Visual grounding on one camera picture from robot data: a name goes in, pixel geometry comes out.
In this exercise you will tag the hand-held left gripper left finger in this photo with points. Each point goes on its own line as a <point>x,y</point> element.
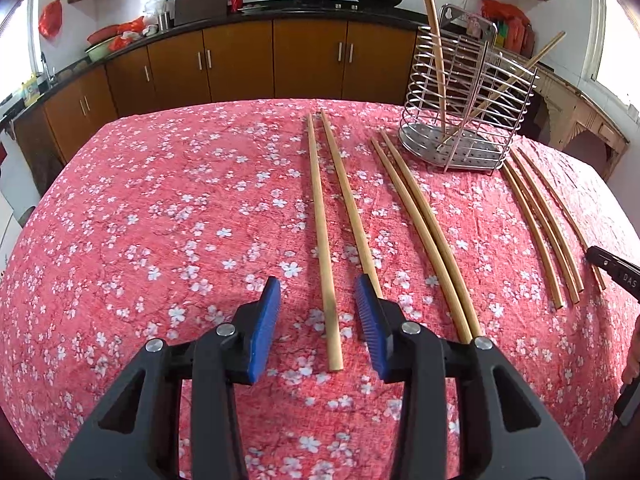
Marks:
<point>265,330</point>

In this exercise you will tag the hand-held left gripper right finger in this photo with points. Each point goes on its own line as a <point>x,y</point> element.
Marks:
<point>372,330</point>

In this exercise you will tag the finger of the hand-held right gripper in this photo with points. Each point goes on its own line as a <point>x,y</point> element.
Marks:
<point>617,274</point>

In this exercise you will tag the wooden chopstick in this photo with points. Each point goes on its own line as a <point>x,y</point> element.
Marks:
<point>545,50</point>
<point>432,20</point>
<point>562,232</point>
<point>421,240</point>
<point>350,210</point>
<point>552,237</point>
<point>536,237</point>
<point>322,260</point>
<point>570,220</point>
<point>435,236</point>

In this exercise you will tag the person's right hand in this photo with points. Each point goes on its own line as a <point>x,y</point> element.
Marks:
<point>636,350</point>

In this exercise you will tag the pink floral tablecloth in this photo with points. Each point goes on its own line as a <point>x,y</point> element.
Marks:
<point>175,235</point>

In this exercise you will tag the beige wooden side table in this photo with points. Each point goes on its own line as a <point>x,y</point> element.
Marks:
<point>585,110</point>

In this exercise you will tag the window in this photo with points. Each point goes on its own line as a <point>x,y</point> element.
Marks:
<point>617,45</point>
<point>17,45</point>

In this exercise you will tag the colourful containers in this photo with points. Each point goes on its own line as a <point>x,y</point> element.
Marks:
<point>515,37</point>

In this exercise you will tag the brown lower kitchen cabinets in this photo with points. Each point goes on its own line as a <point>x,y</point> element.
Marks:
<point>240,60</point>

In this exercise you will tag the red plastic bag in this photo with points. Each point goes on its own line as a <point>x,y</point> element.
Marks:
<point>502,10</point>
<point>51,20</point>

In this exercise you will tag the black kitchen countertop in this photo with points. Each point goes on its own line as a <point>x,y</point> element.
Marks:
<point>225,18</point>

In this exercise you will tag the green basin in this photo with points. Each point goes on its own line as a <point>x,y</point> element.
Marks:
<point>100,52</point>

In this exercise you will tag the steel cup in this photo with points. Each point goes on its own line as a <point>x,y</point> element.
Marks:
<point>165,22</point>

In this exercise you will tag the orange plastic bag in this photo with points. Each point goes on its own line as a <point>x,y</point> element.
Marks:
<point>127,30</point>

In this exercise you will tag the dark cutting board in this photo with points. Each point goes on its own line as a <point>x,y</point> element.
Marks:
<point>200,5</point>

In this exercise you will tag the yellow bottle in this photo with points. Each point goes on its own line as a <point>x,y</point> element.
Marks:
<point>32,90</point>

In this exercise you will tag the kitchen faucet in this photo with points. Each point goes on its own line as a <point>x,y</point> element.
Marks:
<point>47,67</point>

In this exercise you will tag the white plastic bag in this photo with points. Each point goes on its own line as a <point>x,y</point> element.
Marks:
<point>157,6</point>

